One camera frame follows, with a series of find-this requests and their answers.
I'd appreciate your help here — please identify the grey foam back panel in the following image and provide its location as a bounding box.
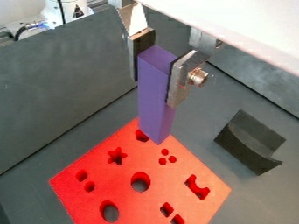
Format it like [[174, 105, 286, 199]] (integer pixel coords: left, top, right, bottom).
[[0, 6, 135, 174]]

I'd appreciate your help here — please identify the purple rectangular block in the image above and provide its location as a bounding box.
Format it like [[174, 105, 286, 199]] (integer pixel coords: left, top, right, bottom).
[[138, 45, 177, 144]]

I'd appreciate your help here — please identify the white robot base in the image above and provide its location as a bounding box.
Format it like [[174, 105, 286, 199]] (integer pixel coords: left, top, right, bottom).
[[0, 0, 110, 44]]

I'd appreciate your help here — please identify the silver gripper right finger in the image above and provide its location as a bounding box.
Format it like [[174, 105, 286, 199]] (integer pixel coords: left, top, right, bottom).
[[168, 28, 224, 109]]

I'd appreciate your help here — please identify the red shape-sorting board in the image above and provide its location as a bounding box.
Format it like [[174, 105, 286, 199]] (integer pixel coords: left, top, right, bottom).
[[51, 120, 232, 224]]

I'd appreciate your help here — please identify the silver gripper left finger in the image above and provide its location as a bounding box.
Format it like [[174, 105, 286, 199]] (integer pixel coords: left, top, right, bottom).
[[117, 2, 155, 81]]

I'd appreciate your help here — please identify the black curved block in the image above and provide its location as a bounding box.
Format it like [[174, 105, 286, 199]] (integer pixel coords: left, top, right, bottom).
[[214, 109, 286, 175]]

